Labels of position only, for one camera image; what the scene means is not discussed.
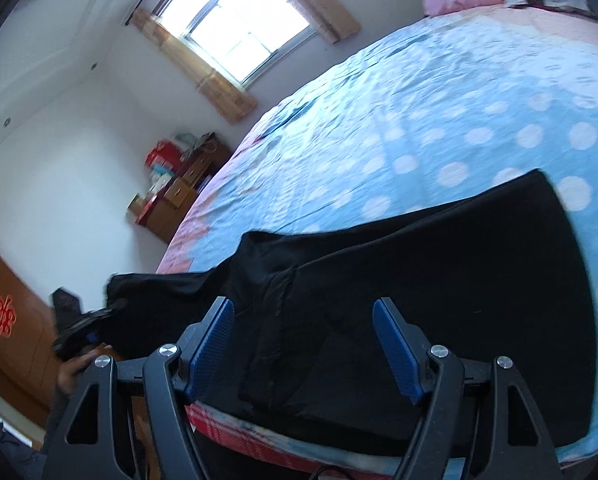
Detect red gift bag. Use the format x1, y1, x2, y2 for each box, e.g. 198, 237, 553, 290
144, 140, 183, 172

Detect brown wooden wardrobe door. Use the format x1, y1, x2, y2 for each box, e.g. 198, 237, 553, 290
0, 256, 59, 428

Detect right yellow curtain far window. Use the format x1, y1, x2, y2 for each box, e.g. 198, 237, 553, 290
248, 0, 363, 46

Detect wooden desk with drawers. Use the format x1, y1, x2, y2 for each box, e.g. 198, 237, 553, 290
131, 132, 232, 244

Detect person left hand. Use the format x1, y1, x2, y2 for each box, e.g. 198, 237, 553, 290
57, 344, 113, 396

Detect person dark jacket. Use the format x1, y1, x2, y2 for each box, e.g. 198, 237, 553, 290
0, 388, 70, 479

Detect small cardboard box on desk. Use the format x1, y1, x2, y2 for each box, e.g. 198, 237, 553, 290
128, 194, 149, 217

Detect black pants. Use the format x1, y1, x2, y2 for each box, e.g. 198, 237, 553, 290
102, 170, 596, 455

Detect left yellow curtain far window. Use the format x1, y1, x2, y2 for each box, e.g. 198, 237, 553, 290
130, 9, 258, 125

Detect yellow curtain window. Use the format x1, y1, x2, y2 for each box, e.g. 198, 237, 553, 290
248, 0, 363, 46
130, 9, 258, 125

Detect blue pink polka-dot bedsheet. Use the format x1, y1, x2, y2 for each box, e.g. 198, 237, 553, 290
159, 6, 598, 464

